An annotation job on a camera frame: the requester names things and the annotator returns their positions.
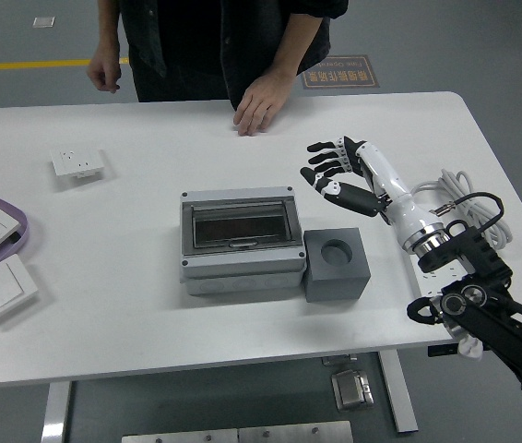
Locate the person's right hand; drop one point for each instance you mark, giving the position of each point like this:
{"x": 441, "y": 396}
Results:
{"x": 104, "y": 69}

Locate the person's left hand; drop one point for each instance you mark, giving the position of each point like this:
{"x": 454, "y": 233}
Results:
{"x": 263, "y": 101}

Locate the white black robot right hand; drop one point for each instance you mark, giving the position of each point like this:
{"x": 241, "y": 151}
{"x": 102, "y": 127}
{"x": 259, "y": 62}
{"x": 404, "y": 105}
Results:
{"x": 399, "y": 198}

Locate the grey enclosure box clear flap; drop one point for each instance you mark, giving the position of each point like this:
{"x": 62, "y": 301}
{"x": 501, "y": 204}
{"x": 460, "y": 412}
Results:
{"x": 242, "y": 265}

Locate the person's right forearm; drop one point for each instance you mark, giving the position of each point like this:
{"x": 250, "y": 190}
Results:
{"x": 106, "y": 23}

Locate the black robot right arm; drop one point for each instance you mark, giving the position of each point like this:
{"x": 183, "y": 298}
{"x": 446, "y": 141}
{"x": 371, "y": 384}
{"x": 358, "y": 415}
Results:
{"x": 496, "y": 318}

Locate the person's left forearm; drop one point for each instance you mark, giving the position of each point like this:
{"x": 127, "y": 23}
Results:
{"x": 302, "y": 51}

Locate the grey cube with round hole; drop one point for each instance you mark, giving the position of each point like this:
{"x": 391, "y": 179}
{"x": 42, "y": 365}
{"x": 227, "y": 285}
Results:
{"x": 335, "y": 281}

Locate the metal floor box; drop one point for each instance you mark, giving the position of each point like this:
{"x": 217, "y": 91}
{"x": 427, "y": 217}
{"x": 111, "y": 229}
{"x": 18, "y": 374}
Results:
{"x": 352, "y": 390}

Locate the small metal floor plate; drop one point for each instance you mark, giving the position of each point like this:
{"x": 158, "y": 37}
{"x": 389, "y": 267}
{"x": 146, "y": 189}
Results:
{"x": 43, "y": 22}

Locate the person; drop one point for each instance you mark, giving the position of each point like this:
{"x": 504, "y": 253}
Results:
{"x": 196, "y": 46}

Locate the brown floor sign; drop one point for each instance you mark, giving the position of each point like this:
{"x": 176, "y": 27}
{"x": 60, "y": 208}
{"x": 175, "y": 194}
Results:
{"x": 353, "y": 74}

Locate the black table controller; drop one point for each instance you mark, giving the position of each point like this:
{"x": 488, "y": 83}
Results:
{"x": 441, "y": 351}

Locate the white cloth strip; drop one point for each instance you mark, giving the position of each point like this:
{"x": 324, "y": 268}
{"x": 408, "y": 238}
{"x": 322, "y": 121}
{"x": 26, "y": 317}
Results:
{"x": 470, "y": 348}

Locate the white table leg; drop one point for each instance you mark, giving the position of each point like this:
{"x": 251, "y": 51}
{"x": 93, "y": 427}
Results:
{"x": 399, "y": 397}
{"x": 55, "y": 410}

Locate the white wall socket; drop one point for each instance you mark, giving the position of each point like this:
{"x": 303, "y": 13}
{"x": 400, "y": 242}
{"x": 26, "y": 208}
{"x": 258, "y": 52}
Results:
{"x": 74, "y": 159}

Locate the metal table bracket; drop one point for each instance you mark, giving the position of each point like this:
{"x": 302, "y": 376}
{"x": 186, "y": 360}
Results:
{"x": 339, "y": 359}

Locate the steel base plate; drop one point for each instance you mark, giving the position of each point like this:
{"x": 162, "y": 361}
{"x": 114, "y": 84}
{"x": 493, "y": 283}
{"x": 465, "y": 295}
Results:
{"x": 178, "y": 437}
{"x": 295, "y": 433}

